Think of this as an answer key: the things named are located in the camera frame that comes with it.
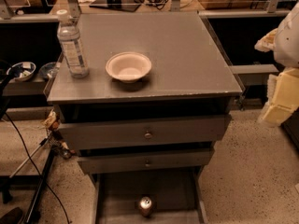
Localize white paper bowl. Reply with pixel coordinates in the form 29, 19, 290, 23
106, 52, 152, 83

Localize blue grey bowl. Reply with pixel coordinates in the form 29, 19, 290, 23
38, 62, 60, 80

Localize black monitor stand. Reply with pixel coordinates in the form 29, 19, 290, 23
89, 0, 141, 12

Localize red coke can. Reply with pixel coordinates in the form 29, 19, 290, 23
138, 196, 153, 217

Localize grey middle drawer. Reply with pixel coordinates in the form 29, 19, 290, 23
78, 148, 214, 175

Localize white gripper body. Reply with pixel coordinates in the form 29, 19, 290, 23
267, 68, 299, 114

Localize black floor cable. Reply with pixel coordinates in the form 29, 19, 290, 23
4, 111, 73, 224

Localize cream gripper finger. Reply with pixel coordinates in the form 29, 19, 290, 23
258, 103, 292, 127
254, 29, 278, 52

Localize clear plastic water bottle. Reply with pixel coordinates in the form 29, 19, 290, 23
56, 9, 89, 78

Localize black metal stand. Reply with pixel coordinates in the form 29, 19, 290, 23
0, 138, 54, 224

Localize grey drawer cabinet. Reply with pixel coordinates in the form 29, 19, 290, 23
46, 10, 243, 224

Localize white bowl with items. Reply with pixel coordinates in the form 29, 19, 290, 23
7, 62, 36, 82

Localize grey top drawer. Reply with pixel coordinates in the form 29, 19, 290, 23
59, 115, 231, 151

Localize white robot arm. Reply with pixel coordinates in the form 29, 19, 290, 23
254, 3, 299, 127

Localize grey side shelf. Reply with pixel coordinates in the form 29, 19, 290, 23
231, 64, 278, 86

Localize grey open bottom drawer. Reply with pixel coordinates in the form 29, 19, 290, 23
92, 168, 208, 224

